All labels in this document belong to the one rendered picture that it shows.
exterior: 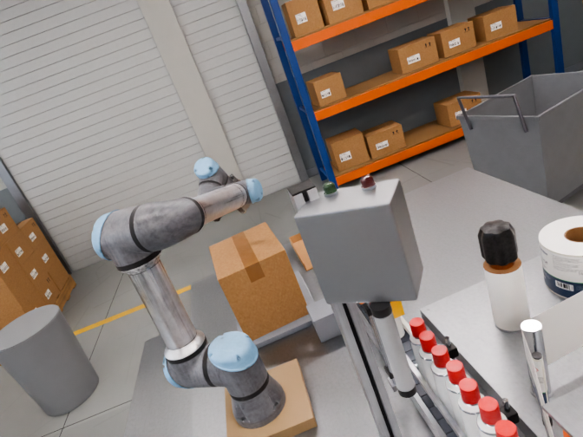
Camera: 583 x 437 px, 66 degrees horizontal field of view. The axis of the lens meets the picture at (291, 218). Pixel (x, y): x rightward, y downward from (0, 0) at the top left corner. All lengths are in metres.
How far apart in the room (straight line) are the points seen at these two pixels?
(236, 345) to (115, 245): 0.39
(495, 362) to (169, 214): 0.86
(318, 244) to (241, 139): 4.61
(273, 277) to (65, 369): 2.14
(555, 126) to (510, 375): 2.23
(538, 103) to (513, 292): 2.93
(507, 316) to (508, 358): 0.11
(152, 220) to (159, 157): 4.37
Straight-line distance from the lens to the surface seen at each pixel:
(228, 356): 1.18
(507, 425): 0.87
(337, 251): 0.76
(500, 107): 3.75
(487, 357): 1.26
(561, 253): 1.33
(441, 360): 0.99
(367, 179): 0.76
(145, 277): 1.15
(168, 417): 1.56
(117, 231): 1.09
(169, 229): 1.04
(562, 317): 1.14
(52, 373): 3.38
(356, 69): 5.55
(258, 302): 1.53
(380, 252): 0.75
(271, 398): 1.29
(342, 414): 1.28
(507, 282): 1.21
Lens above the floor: 1.76
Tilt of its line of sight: 22 degrees down
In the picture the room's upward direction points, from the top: 21 degrees counter-clockwise
